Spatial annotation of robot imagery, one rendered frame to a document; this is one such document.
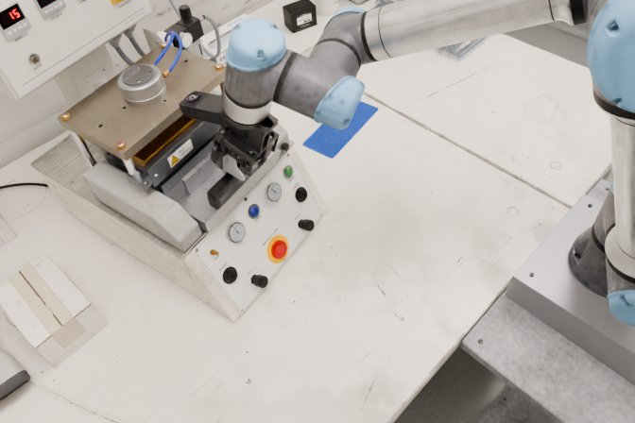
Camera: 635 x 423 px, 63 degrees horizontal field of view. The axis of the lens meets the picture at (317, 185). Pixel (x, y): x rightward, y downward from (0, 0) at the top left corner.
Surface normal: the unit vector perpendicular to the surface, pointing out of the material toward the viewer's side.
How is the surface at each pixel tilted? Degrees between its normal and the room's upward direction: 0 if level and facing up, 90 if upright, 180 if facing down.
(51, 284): 2
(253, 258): 65
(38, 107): 90
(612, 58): 81
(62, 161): 0
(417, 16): 48
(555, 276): 2
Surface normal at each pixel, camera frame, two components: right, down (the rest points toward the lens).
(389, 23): -0.52, 0.02
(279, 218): 0.72, 0.07
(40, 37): 0.83, 0.39
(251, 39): 0.22, -0.48
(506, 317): -0.07, -0.66
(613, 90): -0.35, 0.61
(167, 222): 0.48, -0.25
